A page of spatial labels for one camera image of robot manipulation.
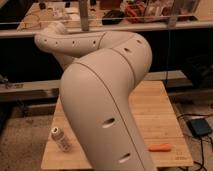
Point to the red tool on bench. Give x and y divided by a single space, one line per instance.
135 13

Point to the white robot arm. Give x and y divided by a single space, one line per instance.
101 69

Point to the black foot pedal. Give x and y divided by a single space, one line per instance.
199 127

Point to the white bottle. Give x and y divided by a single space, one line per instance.
60 139

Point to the black bag on bench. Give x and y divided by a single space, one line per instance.
112 17

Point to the orange carrot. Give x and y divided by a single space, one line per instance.
160 148

